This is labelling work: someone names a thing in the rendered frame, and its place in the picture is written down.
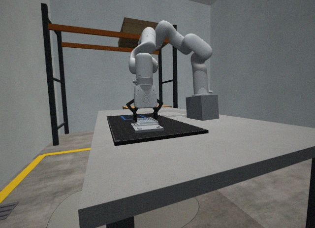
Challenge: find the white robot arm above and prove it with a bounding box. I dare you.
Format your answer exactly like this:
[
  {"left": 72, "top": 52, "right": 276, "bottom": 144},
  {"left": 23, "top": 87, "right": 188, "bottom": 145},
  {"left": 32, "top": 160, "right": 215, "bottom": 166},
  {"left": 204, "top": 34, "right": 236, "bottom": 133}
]
[{"left": 128, "top": 21, "right": 212, "bottom": 97}]

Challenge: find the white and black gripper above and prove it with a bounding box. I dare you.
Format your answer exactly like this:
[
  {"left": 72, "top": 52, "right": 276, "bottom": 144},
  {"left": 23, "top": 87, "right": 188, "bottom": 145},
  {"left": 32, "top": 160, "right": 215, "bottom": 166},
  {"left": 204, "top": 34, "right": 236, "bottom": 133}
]
[{"left": 126, "top": 84, "right": 163, "bottom": 122}]

